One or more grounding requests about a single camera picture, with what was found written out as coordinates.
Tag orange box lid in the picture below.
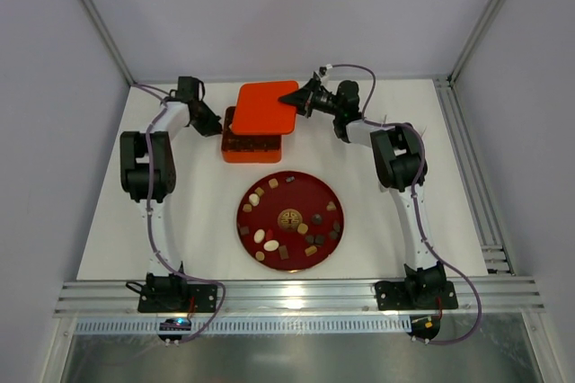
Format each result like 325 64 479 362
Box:
231 80 299 136

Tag orange compartment chocolate box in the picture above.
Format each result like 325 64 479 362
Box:
220 106 282 164

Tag dark flower chocolate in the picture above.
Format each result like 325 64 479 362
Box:
312 214 323 225

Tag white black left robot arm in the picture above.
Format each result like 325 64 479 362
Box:
119 76 225 313

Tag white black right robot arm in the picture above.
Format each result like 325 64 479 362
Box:
279 76 456 310

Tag cream round chocolate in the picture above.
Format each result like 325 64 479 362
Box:
249 193 260 206

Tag tan scalloped round chocolate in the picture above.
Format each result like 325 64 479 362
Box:
297 223 308 235

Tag white oval chocolate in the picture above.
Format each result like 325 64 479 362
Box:
263 240 279 252

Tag tan bar chocolate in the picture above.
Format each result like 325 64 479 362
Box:
305 245 317 256

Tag brown rectangular chocolate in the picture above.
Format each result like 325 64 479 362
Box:
279 245 289 260

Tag round red plate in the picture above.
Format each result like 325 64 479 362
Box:
235 171 345 272

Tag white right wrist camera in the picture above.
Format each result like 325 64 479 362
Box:
313 64 332 85

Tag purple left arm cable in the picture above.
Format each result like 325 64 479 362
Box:
137 84 226 343

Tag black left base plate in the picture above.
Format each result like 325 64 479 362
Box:
137 283 217 314

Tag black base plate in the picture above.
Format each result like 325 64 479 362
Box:
375 281 459 311
137 283 217 314

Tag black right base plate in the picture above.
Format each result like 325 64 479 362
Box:
375 281 459 311

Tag grey perforated cable tray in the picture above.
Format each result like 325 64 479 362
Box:
75 315 411 335

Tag aluminium mounting rail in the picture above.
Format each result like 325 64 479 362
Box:
53 276 545 317

